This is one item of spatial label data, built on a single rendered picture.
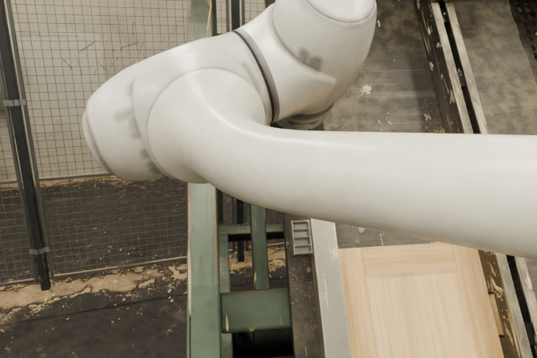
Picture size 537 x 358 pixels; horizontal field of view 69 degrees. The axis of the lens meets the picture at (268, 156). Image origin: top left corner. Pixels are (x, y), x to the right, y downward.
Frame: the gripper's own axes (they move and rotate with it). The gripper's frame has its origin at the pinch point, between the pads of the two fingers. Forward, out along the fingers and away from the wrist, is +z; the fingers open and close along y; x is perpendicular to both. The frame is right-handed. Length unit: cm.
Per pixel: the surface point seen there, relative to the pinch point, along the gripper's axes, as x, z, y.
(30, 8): -225, 323, -309
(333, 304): 10.0, 11.4, 26.6
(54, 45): -206, 349, -277
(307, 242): 6.9, 15.0, 14.3
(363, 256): 18.0, 13.5, 17.9
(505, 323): 44, 11, 33
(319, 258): 8.2, 11.4, 18.0
